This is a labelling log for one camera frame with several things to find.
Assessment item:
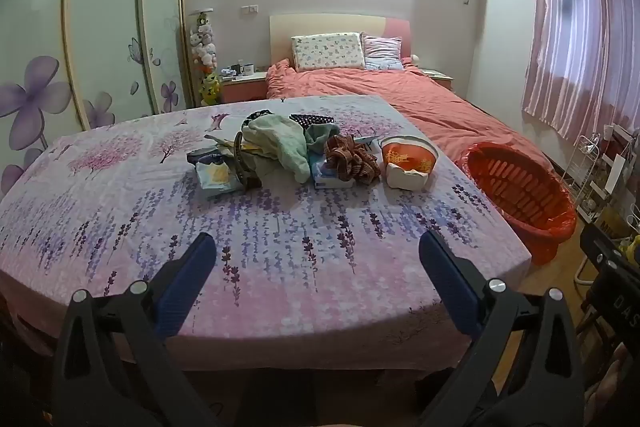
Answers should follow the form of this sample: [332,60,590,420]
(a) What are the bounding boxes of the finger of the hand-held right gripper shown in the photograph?
[579,222,627,269]

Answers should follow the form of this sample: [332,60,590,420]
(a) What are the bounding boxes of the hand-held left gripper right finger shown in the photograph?
[419,231,586,427]

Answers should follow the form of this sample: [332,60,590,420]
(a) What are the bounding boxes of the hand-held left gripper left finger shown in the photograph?
[50,232,221,427]

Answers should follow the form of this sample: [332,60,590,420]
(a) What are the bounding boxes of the orange plastic basket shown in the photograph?
[456,142,578,267]

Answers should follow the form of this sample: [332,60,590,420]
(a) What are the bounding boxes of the dark blue packet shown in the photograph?
[186,148,226,164]

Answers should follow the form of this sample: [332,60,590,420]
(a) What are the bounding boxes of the blue tissue packet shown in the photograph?
[310,152,358,190]

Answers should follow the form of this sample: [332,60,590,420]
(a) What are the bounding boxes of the person's right hand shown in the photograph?
[597,342,640,410]

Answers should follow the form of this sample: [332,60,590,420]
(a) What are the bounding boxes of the brown cardboard box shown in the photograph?
[595,204,632,239]

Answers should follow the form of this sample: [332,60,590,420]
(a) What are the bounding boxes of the white shelf trolley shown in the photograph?
[590,124,640,223]

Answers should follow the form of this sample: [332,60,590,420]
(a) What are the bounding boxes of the lavender floral tablecloth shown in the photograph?
[0,94,533,373]

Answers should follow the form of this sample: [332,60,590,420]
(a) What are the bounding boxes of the orange and white paper bowl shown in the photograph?
[380,135,441,192]

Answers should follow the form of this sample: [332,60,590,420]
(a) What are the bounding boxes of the brown knitted scarf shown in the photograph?
[324,134,382,184]

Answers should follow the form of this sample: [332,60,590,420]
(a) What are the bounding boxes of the light green cloth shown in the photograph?
[242,114,309,184]

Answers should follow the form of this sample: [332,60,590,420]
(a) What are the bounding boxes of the bed with coral duvet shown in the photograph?
[265,59,556,172]

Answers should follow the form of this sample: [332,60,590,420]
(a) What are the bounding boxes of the teal cloth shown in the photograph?
[305,123,341,154]

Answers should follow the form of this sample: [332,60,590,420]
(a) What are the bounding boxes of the yellow plush toy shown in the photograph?
[200,74,222,105]

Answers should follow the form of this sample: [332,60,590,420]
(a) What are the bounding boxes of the pink nightstand with mug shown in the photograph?
[220,72,268,104]

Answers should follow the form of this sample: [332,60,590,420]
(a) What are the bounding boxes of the black polka-dot cloth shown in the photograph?
[289,113,337,128]

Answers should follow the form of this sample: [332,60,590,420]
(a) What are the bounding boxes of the pink striped curtain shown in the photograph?
[521,0,640,148]

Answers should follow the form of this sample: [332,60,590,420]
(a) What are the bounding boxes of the pink striped pillow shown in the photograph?
[361,35,405,71]

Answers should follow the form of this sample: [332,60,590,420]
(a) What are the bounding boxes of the hanging plush toys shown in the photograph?
[189,9,218,72]

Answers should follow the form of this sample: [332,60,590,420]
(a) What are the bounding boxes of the white floral pillow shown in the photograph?
[291,32,367,72]

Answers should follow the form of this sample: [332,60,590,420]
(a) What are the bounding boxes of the floral sliding-door wardrobe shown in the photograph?
[0,0,193,198]

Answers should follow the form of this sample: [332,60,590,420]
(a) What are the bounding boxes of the cream and pink headboard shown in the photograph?
[269,13,412,68]

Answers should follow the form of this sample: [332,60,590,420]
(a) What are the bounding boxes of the white wire rack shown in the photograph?
[560,134,601,208]

